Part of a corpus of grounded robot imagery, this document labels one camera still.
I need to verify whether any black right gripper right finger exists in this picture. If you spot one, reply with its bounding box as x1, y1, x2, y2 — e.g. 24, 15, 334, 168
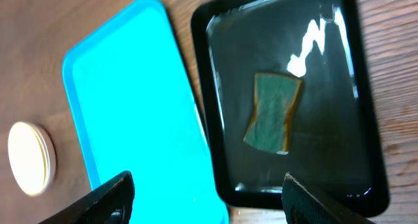
281, 173, 374, 224

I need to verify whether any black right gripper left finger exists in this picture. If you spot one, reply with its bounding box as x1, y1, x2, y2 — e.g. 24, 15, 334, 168
40, 171, 135, 224

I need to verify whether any light green plate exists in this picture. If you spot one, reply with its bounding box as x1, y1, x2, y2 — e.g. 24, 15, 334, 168
7, 121, 57, 197

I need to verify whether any yellow green sponge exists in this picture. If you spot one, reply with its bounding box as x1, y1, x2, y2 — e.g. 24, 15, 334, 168
244, 72, 303, 155

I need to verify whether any blue plastic tray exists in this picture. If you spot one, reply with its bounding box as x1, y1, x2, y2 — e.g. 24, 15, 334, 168
62, 0, 229, 224

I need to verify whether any black water tray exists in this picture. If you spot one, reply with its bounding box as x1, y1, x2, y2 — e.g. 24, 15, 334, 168
191, 0, 389, 217

